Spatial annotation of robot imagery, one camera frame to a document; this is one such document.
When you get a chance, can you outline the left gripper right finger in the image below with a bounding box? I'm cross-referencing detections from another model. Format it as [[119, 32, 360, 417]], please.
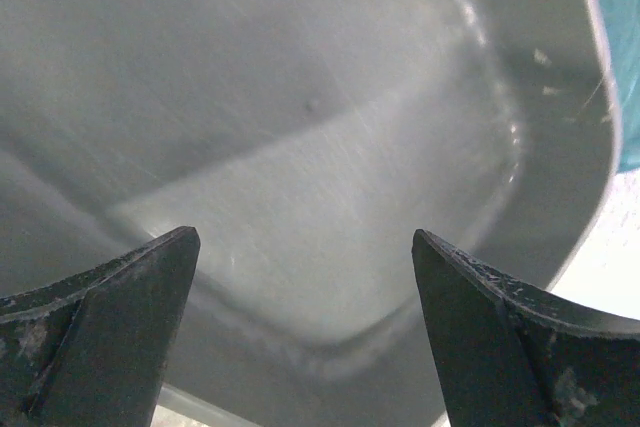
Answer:
[[412, 230, 639, 426]]

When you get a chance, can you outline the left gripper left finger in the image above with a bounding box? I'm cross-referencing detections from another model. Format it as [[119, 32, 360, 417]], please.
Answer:
[[1, 226, 200, 426]]

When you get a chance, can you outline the dark grey container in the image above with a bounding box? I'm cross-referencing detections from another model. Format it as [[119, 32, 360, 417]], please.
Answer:
[[1, 0, 621, 426]]

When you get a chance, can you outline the teal transparent container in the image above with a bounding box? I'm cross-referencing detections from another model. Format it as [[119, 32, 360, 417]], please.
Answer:
[[598, 0, 639, 172]]

